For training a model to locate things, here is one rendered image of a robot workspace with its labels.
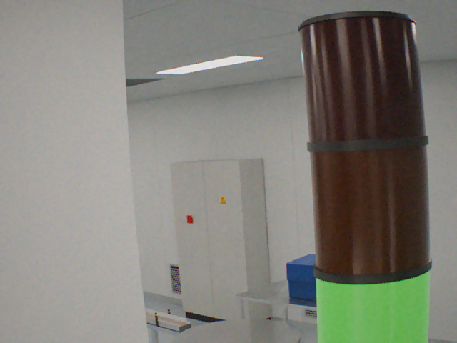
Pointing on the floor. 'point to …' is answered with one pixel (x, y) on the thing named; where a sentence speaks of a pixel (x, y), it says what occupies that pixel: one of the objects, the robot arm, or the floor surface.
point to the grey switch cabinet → (221, 236)
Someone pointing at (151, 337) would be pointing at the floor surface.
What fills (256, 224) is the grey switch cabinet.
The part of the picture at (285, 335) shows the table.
